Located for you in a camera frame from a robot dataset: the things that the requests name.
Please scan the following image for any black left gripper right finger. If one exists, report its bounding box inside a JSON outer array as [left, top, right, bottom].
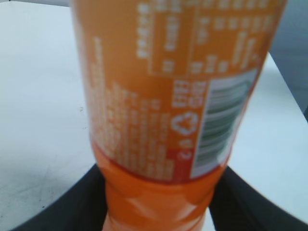
[[209, 167, 308, 231]]

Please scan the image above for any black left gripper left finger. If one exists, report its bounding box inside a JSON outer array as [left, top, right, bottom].
[[13, 165, 108, 231]]

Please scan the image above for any orange soda bottle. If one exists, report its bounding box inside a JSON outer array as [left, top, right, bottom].
[[70, 0, 286, 231]]

